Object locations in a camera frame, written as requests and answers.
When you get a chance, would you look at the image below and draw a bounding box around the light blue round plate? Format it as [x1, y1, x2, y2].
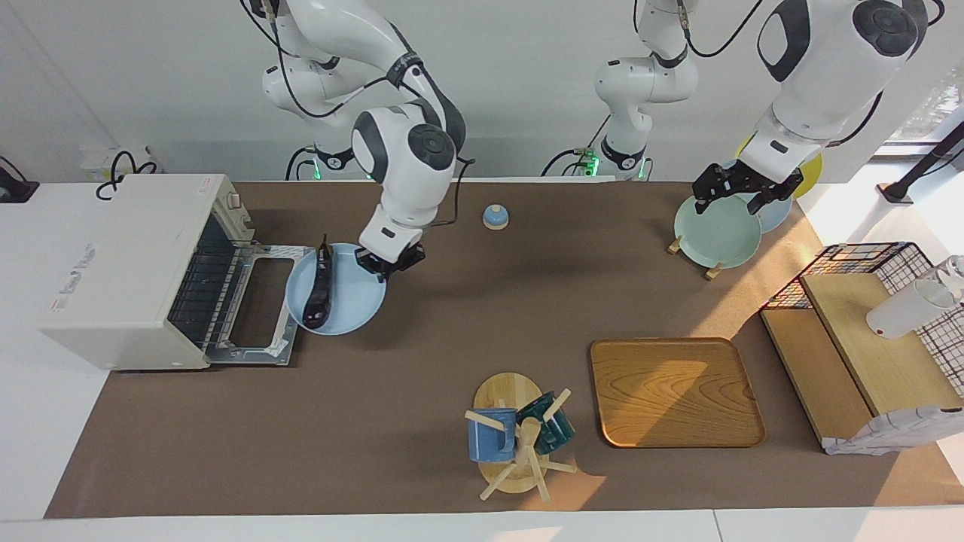
[286, 242, 388, 336]

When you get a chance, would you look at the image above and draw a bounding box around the dark purple eggplant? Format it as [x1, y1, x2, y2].
[302, 234, 337, 330]

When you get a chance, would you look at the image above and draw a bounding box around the toaster oven glass door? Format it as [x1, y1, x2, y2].
[203, 242, 316, 368]

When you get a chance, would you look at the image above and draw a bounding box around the cream toaster oven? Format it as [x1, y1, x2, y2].
[38, 174, 254, 372]

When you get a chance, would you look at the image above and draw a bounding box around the pale blue racked plate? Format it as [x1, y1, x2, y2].
[721, 158, 794, 235]

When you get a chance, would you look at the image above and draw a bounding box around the pale green plate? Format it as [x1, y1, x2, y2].
[673, 193, 764, 271]

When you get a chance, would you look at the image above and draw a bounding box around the yellow plate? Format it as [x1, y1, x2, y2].
[734, 134, 824, 201]

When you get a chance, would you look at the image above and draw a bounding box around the wooden plate rack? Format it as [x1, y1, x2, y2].
[667, 232, 725, 282]

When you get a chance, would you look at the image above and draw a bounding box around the brown table mat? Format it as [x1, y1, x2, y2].
[43, 180, 964, 520]

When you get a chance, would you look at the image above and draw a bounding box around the wooden mug tree stand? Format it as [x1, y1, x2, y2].
[464, 371, 580, 504]

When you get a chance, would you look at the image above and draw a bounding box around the black lamp stand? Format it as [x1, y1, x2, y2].
[877, 119, 964, 206]

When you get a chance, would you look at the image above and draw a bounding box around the white cup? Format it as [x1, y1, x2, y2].
[865, 276, 959, 340]

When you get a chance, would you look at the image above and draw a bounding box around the wooden serving tray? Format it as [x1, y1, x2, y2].
[589, 336, 767, 450]

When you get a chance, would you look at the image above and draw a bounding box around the blue mug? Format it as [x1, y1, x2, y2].
[466, 407, 520, 464]

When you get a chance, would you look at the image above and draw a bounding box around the clear glass cup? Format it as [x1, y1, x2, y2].
[938, 254, 964, 296]

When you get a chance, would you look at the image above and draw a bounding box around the dark green mug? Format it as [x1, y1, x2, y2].
[515, 391, 576, 456]

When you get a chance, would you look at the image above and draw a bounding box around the black device on table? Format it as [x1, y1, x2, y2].
[0, 155, 41, 205]

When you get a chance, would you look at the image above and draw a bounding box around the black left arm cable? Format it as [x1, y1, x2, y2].
[633, 0, 767, 59]

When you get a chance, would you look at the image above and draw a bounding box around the black base cable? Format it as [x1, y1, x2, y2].
[285, 145, 319, 182]
[541, 113, 612, 178]

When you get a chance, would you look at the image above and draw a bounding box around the wooden shelf with wire basket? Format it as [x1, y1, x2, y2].
[758, 241, 964, 457]

